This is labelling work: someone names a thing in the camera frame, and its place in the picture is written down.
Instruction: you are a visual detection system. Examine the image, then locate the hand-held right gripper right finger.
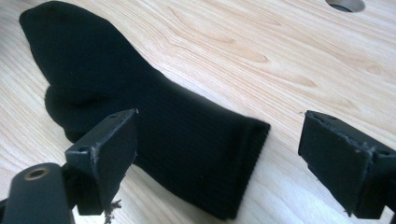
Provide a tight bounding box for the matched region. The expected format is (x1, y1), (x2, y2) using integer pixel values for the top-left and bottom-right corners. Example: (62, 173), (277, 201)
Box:
(297, 109), (396, 220)

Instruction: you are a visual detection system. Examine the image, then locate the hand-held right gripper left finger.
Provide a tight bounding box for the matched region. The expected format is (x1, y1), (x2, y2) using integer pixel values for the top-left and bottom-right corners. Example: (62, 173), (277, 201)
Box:
(64, 107), (139, 217)

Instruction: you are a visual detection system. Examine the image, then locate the black sock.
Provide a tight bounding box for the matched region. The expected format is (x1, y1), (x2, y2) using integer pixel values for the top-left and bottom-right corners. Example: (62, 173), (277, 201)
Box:
(18, 0), (272, 221)

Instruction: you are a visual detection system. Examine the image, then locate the grey round table grommet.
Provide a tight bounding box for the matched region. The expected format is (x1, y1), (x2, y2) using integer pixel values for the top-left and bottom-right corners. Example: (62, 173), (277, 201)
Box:
(324, 0), (366, 14)

